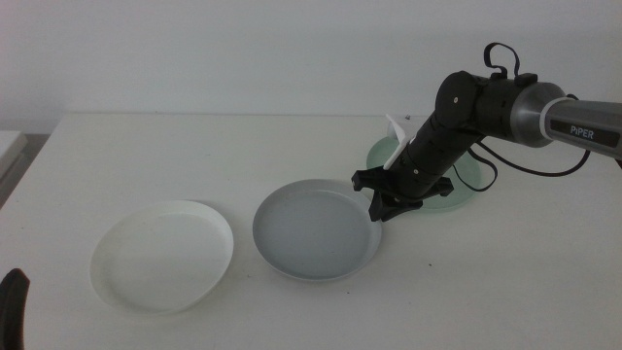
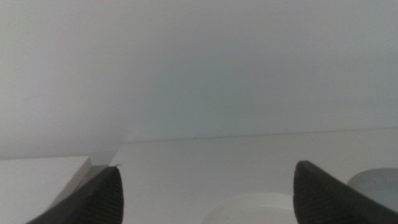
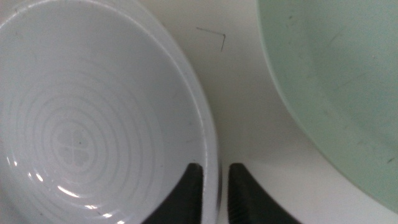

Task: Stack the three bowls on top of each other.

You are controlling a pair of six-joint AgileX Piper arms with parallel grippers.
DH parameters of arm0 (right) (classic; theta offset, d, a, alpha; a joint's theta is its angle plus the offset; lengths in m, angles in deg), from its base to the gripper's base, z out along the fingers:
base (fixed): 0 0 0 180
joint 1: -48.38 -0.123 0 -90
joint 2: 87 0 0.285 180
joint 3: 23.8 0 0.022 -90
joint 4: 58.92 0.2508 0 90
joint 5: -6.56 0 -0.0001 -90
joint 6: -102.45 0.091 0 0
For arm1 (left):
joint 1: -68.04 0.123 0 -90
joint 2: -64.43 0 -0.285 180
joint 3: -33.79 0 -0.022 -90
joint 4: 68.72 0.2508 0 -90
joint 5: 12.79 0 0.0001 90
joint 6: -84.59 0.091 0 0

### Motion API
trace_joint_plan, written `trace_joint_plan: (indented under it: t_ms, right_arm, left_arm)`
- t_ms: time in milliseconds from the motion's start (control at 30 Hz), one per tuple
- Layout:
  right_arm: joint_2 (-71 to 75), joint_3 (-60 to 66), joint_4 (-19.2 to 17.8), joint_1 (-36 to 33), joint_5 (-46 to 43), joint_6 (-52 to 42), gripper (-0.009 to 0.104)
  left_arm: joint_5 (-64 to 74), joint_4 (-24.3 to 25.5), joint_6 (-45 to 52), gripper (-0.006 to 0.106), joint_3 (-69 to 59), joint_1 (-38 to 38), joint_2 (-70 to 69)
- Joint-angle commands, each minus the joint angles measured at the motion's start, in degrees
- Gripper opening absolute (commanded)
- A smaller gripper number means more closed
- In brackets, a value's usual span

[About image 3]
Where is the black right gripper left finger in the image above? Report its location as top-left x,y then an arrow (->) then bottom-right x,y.
141,162 -> 205,224

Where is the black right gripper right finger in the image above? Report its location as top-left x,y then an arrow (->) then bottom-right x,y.
227,162 -> 302,224

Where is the white bowl with ringed inside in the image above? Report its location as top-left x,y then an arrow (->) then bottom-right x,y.
0,0 -> 220,224

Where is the pale green shallow bowl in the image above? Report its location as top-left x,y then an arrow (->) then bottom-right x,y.
256,0 -> 398,215

